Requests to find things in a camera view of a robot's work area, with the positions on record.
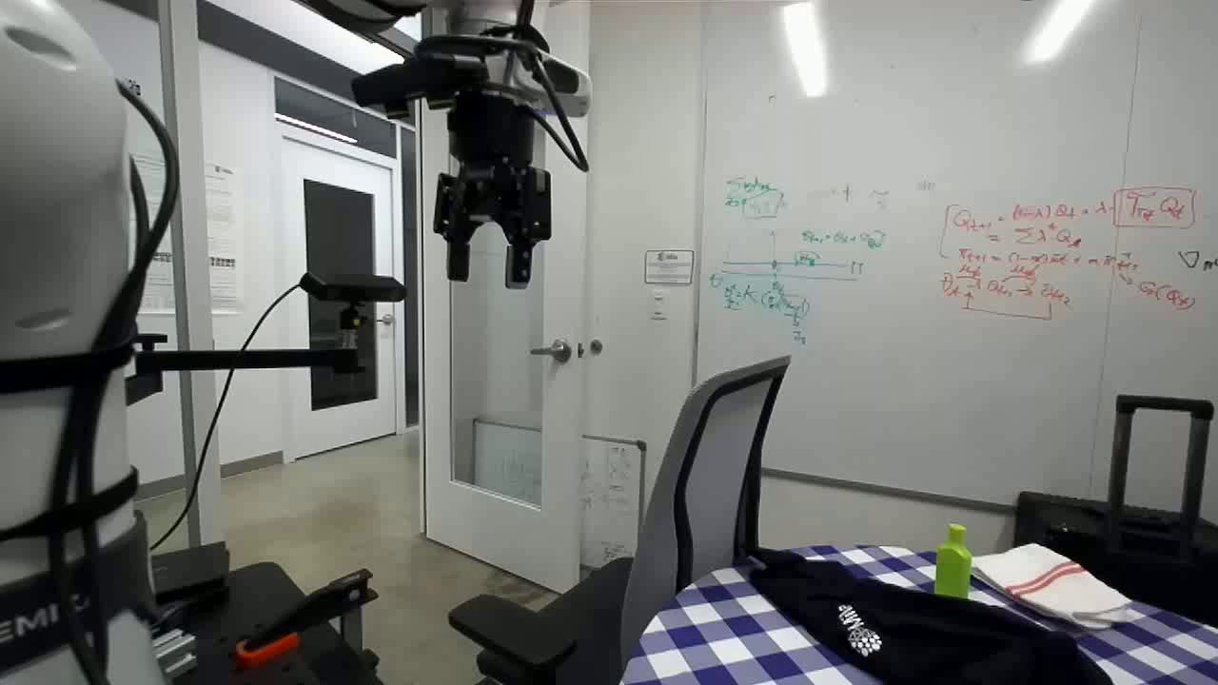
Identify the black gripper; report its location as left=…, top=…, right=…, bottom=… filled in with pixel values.
left=429, top=88, right=558, bottom=294

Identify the black cloth with white logo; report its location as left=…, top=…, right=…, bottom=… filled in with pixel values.
left=745, top=544, right=1115, bottom=685

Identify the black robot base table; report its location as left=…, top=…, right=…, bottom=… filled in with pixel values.
left=150, top=539, right=389, bottom=685

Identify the white door with glass pane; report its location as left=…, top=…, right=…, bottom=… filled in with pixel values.
left=414, top=95, right=598, bottom=597

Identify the white door with dark window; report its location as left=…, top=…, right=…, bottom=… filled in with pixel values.
left=275, top=119, right=412, bottom=463

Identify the grey mesh office chair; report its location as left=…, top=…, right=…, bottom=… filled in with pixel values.
left=447, top=355, right=796, bottom=685

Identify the blue white checkered tablecloth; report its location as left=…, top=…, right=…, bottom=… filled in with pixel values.
left=620, top=544, right=1218, bottom=685

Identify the white towel with red stripes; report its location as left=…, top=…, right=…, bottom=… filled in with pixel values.
left=971, top=539, right=1140, bottom=634

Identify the black wheeled suitcase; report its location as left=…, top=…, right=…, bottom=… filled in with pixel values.
left=1012, top=392, right=1218, bottom=629

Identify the silver door handle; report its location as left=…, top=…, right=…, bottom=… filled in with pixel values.
left=528, top=336, right=579, bottom=367

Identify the black camera on stand arm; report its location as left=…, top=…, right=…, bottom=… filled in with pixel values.
left=121, top=268, right=414, bottom=405

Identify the small white wall sign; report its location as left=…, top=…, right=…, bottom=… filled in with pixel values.
left=640, top=242, right=701, bottom=288

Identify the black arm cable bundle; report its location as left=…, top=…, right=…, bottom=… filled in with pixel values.
left=46, top=71, right=182, bottom=685

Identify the orange handled clamp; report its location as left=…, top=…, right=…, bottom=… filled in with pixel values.
left=228, top=567, right=381, bottom=672

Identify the large wall whiteboard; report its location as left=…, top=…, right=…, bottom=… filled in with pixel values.
left=695, top=0, right=1218, bottom=513

